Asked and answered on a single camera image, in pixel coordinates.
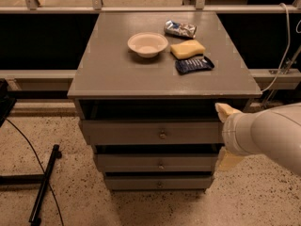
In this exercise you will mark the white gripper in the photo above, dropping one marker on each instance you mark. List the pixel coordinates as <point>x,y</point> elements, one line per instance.
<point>229,135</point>

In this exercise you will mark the grey top drawer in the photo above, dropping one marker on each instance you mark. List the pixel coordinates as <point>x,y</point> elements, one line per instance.
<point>151,132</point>

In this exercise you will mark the grey drawer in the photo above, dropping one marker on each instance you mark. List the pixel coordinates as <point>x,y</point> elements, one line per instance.
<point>155,162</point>
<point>158,182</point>
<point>151,132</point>

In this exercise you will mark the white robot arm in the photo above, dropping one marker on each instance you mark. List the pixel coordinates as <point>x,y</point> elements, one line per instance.
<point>274,132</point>

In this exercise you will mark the grey wooden drawer cabinet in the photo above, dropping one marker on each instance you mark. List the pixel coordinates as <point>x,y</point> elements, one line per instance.
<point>114,83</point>

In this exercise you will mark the grey middle drawer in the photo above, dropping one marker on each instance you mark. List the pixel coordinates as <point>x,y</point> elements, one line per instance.
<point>155,162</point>

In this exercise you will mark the grey bottom drawer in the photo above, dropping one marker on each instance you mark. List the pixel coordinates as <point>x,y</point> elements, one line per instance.
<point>158,182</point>

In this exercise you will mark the dark blue snack packet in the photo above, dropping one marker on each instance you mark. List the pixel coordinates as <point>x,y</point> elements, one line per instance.
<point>193,65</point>

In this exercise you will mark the yellow sponge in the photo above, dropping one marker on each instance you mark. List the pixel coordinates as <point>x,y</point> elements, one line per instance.
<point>187,49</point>

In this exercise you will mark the silver crumpled snack bag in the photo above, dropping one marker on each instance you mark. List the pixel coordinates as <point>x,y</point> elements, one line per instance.
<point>180,29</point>

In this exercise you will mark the black metal stand base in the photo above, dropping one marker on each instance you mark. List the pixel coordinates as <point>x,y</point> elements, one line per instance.
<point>42,180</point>

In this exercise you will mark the black equipment at left edge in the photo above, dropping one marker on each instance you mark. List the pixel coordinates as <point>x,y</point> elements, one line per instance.
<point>6,103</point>

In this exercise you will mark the metal railing frame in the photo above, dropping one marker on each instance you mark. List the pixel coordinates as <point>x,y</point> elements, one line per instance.
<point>47,9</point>

